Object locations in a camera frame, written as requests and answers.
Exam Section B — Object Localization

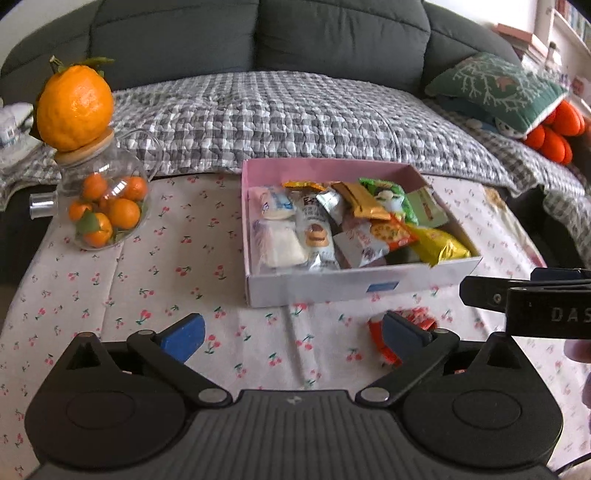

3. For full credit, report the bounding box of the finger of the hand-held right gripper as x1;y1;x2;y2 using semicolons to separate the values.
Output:
459;275;532;309
530;267;591;288

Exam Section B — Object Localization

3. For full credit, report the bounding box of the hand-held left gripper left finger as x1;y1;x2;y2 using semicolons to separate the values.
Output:
60;313;234;408

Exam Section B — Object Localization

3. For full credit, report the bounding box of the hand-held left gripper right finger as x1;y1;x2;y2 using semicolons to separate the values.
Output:
355;310;539;408

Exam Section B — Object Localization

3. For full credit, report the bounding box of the red snack packet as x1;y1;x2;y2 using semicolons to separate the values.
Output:
367;307;437;365

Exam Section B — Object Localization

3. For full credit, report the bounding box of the yellow snack packet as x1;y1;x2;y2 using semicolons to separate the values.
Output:
409;226;472;268

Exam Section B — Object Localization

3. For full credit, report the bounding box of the pink cardboard box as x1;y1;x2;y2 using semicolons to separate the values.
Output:
241;158;483;309

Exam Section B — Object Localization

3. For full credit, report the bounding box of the green snack packet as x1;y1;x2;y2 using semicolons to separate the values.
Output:
359;178;419;224

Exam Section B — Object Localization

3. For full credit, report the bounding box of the clear packet with purple pastry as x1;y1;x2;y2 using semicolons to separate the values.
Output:
252;219;308;268

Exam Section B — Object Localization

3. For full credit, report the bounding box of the white cookie packet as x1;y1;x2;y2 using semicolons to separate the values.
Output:
295;191;340;273

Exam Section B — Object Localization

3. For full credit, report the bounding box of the gold wafer packet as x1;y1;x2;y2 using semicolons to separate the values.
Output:
332;181;391;221

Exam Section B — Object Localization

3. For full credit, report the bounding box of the silver snack packet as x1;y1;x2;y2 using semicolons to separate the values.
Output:
318;187;347;224

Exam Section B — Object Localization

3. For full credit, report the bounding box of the white packet with blue print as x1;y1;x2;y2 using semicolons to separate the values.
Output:
249;185;296;222

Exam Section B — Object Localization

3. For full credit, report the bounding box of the person's right hand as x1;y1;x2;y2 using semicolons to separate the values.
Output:
564;340;591;408

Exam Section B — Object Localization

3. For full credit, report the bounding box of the cherry print tablecloth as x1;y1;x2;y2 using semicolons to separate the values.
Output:
0;173;591;480

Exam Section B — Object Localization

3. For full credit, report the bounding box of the orange plush toy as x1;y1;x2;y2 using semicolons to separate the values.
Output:
524;99;585;166

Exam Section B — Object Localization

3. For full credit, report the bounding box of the pile of small tangerines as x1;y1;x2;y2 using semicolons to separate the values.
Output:
68;173;148;247

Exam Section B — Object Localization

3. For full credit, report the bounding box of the blue white plush toy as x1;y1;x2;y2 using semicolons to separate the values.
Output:
434;95;527;139

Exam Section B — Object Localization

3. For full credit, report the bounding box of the glass teapot with wooden lid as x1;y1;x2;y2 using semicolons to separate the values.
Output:
30;129;151;252

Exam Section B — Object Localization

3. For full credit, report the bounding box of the green cushion with branch pattern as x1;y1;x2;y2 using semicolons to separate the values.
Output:
425;52;568;139

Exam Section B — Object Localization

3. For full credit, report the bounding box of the stack of books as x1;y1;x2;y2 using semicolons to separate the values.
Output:
492;22;550;63

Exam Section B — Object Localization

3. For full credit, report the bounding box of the grey checkered quilt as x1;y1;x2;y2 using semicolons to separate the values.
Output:
0;71;591;217

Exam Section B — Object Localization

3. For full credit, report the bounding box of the white bookshelf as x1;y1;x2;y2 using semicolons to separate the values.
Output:
538;0;591;112

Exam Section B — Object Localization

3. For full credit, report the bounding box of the large orange with leaves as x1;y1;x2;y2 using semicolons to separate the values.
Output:
36;55;115;152

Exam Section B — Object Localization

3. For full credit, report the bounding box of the white ornament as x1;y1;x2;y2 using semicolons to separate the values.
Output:
0;104;40;148

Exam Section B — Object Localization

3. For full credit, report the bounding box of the dark grey sofa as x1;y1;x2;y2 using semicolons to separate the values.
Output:
0;0;522;93

